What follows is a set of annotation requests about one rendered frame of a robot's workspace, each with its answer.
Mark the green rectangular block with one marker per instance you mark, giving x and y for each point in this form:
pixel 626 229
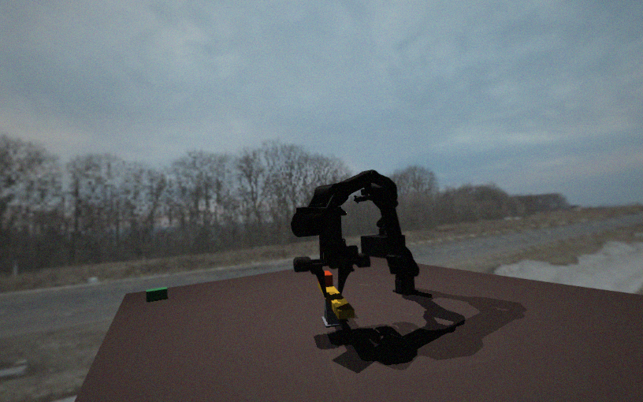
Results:
pixel 155 294

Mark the yellow bar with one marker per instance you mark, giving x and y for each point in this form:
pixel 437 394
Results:
pixel 336 301

